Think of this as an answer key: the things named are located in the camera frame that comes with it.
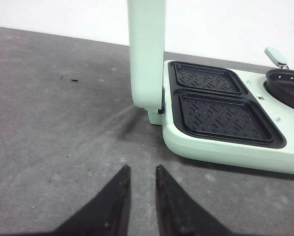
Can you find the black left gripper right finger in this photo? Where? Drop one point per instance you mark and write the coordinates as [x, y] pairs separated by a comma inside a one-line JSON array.
[[178, 214]]

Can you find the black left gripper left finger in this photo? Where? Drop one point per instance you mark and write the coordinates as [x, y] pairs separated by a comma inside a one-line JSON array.
[[107, 214]]

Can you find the mint green sandwich maker lid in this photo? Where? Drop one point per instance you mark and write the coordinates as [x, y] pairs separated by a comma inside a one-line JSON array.
[[146, 20]]

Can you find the mint green breakfast maker base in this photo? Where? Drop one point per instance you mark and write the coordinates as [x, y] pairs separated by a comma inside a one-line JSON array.
[[225, 116]]

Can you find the black frying pan green handle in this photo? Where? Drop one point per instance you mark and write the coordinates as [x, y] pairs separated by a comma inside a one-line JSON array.
[[280, 81]]

